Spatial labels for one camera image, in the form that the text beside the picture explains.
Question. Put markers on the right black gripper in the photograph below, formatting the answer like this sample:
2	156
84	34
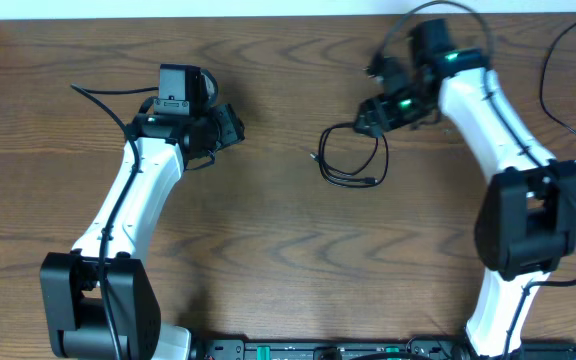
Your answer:
389	121

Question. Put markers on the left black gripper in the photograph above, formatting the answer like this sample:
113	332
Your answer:
234	131

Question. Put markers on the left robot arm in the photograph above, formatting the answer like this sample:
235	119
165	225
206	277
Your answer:
98	300

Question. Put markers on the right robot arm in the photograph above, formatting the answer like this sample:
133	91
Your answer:
527	221

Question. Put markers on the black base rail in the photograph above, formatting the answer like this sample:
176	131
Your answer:
424	347

